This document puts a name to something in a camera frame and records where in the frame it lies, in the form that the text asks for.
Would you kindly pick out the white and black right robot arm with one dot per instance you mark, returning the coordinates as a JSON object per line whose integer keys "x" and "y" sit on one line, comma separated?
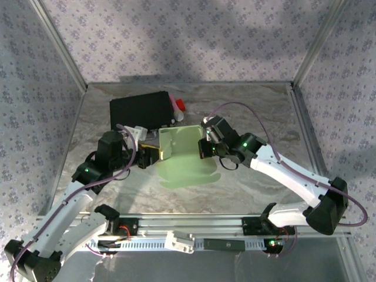
{"x": 288, "y": 176}

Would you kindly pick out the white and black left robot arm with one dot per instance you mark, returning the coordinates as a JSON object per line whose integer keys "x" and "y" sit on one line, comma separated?
{"x": 67, "y": 211}

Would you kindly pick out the pink marker with white cap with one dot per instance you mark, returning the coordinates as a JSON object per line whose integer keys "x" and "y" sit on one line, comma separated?
{"x": 178, "y": 115}

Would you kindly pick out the flat black device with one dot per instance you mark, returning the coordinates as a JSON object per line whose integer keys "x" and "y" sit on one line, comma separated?
{"x": 223, "y": 244}

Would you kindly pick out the circuit board with lights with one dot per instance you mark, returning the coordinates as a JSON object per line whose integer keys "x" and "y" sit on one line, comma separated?
{"x": 273, "y": 243}

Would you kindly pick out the aluminium side rail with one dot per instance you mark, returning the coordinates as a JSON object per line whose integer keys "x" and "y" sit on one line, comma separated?
{"x": 74, "y": 123}
{"x": 304, "y": 117}

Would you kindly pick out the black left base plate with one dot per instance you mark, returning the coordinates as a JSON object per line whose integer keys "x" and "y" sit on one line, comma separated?
{"x": 132, "y": 226}

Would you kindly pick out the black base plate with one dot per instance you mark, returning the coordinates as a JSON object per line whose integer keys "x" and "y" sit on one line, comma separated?
{"x": 132, "y": 226}
{"x": 251, "y": 226}

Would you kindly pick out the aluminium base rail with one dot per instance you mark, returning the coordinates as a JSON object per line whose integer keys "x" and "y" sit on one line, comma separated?
{"x": 191, "y": 223}

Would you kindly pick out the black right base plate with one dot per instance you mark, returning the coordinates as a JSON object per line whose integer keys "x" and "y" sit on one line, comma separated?
{"x": 251, "y": 226}

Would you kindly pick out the white plastic bracket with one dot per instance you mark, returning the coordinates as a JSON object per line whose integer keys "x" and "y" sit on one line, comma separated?
{"x": 179, "y": 242}

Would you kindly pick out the aluminium frame post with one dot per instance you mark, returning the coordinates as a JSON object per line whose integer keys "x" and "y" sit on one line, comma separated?
{"x": 59, "y": 44}
{"x": 320, "y": 44}

